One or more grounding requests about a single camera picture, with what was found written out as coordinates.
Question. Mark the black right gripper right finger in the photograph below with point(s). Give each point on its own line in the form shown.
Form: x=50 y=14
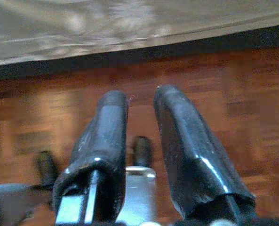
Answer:
x=188 y=153

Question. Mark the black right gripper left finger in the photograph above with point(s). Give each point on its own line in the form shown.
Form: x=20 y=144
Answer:
x=101 y=153

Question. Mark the beige satin bed sheet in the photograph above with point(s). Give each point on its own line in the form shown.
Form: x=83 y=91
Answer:
x=106 y=28

